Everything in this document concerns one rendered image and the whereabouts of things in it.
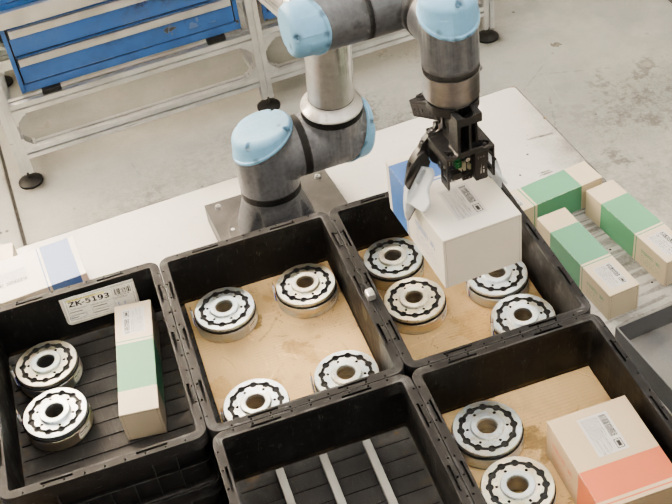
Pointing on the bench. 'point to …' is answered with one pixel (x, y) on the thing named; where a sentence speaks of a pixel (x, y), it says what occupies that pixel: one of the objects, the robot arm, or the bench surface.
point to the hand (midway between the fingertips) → (451, 201)
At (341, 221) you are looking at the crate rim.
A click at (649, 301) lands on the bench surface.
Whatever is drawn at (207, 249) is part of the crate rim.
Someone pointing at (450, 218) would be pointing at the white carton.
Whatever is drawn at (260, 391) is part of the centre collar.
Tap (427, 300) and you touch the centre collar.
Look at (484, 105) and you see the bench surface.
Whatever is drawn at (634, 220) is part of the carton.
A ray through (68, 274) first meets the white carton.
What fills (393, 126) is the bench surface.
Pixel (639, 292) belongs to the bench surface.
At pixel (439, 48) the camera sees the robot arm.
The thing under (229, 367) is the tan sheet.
